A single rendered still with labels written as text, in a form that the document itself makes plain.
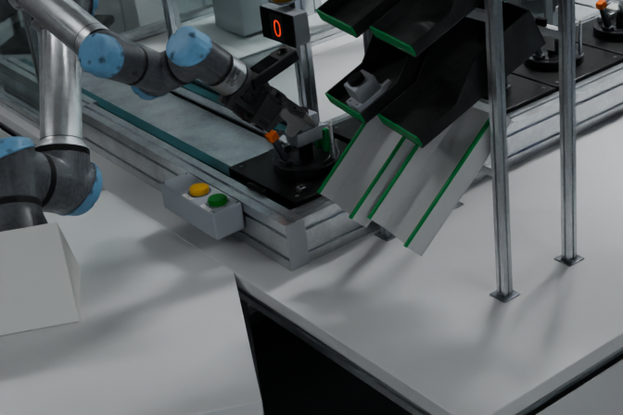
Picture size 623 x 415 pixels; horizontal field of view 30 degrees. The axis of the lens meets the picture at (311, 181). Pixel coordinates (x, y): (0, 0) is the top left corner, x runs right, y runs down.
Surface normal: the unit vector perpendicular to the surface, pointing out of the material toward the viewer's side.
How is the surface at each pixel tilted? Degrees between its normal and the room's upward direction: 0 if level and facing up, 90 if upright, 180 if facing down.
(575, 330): 0
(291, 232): 90
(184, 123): 0
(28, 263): 90
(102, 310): 0
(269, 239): 90
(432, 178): 45
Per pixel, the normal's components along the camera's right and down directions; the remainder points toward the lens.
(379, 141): -0.70, -0.43
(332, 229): 0.60, 0.30
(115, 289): -0.11, -0.89
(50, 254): 0.18, 0.42
